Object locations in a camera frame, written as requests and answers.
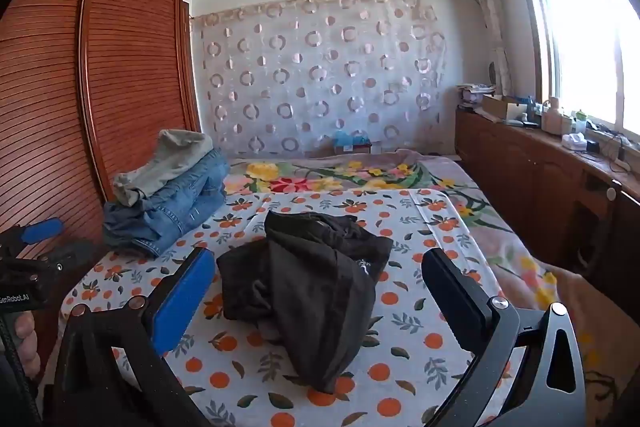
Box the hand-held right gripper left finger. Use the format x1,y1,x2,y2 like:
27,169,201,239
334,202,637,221
42,247,216,427

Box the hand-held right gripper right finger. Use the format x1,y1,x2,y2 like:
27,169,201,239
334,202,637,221
421,248,586,427

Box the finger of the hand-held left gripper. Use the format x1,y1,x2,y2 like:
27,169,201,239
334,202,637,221
0,217,65,255
30,241,108,274

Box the black pants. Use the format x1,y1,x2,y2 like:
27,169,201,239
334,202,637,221
216,209,395,395

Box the grey-green pants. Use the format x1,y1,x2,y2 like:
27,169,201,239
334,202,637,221
111,128,216,208

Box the person's left hand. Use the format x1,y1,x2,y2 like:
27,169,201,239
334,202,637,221
14,308,42,379

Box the orange-print bed sheet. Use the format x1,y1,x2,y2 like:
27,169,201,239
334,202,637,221
57,187,531,427

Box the blue jeans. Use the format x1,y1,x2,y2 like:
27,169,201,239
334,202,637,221
102,148,232,258

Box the wooden slatted wardrobe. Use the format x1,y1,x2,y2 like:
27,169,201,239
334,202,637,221
0,0,203,373

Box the wooden cabinet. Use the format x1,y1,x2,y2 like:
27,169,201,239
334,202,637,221
455,104,640,308

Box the floral blanket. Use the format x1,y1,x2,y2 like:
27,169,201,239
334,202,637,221
222,148,640,427

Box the blue package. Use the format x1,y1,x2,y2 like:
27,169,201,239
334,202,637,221
332,130,372,154

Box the cardboard box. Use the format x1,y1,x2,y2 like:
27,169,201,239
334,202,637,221
481,94,528,122

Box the beige bottle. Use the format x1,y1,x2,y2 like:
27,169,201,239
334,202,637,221
542,96,563,135

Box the circle-pattern sheer curtain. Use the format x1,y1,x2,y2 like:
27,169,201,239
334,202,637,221
190,0,448,158

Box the window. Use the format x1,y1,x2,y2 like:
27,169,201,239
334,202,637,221
507,0,640,142

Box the power strip with cables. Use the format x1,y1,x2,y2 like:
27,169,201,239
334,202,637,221
587,132,632,174

